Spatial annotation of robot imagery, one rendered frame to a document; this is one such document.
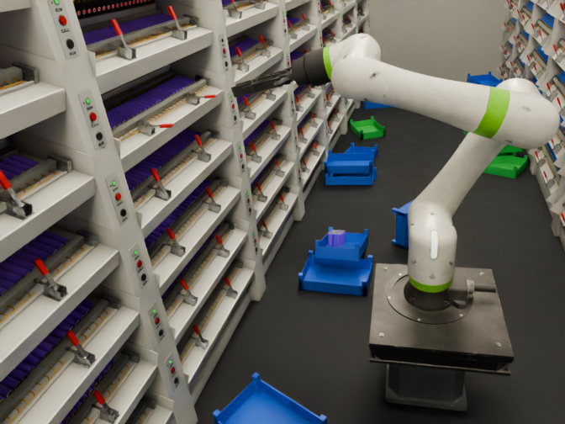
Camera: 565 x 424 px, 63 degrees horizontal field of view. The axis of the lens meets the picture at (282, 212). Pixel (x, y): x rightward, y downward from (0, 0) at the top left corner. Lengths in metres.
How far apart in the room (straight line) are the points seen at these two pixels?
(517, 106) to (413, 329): 0.64
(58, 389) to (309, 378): 0.89
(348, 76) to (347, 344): 1.06
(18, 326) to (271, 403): 0.92
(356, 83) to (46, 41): 0.65
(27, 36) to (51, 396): 0.72
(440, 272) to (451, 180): 0.27
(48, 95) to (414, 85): 0.77
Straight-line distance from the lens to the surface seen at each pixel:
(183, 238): 1.48
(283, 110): 2.35
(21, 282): 1.06
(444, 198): 1.43
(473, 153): 1.38
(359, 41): 1.24
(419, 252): 1.33
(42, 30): 1.02
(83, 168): 1.08
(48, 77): 1.04
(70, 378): 1.15
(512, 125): 1.17
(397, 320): 1.40
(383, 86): 1.13
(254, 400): 1.68
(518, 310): 2.06
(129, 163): 1.18
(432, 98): 1.14
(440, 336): 1.37
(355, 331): 1.87
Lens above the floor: 1.30
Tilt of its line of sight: 29 degrees down
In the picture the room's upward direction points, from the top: 7 degrees counter-clockwise
